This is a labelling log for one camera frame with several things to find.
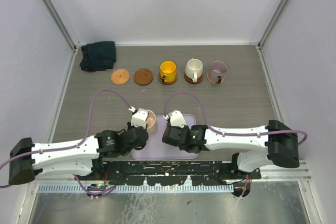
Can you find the pink ceramic mug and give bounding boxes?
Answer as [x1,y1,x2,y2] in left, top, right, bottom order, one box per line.
[146,110,158,134]

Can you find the brown wooden coaster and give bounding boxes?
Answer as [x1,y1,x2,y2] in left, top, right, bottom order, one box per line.
[133,68,153,86]
[184,74,204,84]
[158,73,178,85]

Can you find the woven rattan coaster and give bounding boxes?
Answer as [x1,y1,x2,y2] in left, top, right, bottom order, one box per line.
[207,73,225,84]
[110,69,130,85]

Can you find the white ceramic mug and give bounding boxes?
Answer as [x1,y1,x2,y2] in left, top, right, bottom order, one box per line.
[185,59,203,83]

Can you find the yellow glass mug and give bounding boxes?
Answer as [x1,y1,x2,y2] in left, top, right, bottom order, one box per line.
[160,60,177,82]

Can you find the purple glass mug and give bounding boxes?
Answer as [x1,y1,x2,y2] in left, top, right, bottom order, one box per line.
[208,60,228,81]

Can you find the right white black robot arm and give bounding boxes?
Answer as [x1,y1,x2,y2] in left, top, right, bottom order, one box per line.
[162,120,300,179]

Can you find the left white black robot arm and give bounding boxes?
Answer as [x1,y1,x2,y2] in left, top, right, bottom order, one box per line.
[8,123,149,186]

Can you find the lilac plastic tray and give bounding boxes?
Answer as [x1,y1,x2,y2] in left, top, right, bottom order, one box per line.
[131,115,198,161]

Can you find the dark blue folded cloth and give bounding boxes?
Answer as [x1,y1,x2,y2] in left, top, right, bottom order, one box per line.
[79,41,117,72]

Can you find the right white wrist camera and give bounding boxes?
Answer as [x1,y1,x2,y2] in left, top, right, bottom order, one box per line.
[163,110,187,128]

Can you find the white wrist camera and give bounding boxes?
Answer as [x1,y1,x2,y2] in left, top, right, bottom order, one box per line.
[129,106,149,130]
[163,110,187,128]

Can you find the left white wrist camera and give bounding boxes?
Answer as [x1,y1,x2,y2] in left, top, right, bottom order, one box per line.
[129,106,149,130]

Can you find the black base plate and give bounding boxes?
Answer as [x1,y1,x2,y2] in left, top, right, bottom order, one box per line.
[78,161,245,186]

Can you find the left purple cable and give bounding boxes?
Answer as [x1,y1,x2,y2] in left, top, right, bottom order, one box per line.
[0,89,134,199]

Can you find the aluminium front rail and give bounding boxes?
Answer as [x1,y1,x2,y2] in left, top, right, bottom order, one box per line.
[26,160,312,183]

